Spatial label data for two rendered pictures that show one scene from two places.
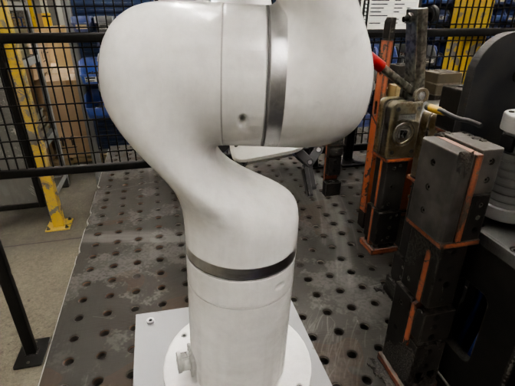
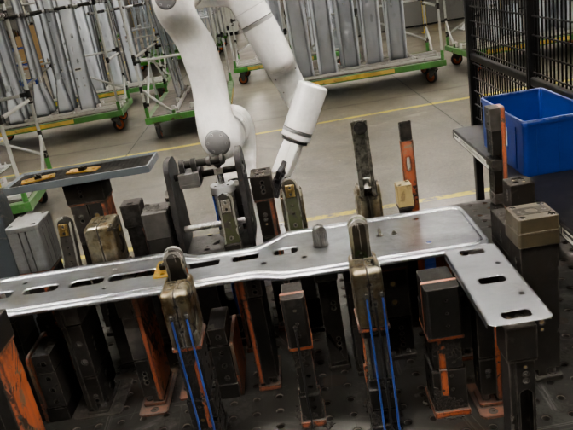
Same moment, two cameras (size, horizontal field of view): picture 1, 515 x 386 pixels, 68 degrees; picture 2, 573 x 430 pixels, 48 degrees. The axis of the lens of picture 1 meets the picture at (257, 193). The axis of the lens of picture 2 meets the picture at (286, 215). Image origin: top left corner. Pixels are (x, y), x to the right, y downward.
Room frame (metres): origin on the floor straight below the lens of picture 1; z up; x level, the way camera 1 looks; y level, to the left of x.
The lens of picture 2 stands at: (0.96, -1.71, 1.55)
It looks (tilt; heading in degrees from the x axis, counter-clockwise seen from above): 20 degrees down; 105
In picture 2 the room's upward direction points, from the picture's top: 10 degrees counter-clockwise
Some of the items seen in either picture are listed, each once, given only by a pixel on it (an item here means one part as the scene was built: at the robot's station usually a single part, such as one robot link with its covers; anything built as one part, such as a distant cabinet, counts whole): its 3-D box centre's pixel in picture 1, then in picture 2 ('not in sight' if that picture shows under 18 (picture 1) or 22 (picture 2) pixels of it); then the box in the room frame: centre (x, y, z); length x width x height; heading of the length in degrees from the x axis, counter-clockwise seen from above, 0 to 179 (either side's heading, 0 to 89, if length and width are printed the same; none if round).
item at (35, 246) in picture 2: not in sight; (53, 296); (-0.01, -0.47, 0.90); 0.13 x 0.10 x 0.41; 103
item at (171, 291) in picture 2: not in sight; (195, 361); (0.45, -0.71, 0.87); 0.12 x 0.09 x 0.35; 103
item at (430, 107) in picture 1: (451, 115); not in sight; (0.47, -0.24, 1.09); 0.10 x 0.01 x 0.01; 13
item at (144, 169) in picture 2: not in sight; (83, 172); (0.05, -0.28, 1.16); 0.37 x 0.14 x 0.02; 13
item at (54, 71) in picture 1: (56, 96); not in sight; (3.41, 1.79, 0.52); 1.21 x 0.81 x 1.05; 18
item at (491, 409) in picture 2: not in sight; (485, 337); (1.00, -0.61, 0.84); 0.11 x 0.06 x 0.29; 103
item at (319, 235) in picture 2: not in sight; (320, 237); (0.68, -0.48, 1.02); 0.03 x 0.03 x 0.07
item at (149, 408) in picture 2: not in sight; (145, 338); (0.27, -0.57, 0.84); 0.17 x 0.06 x 0.29; 103
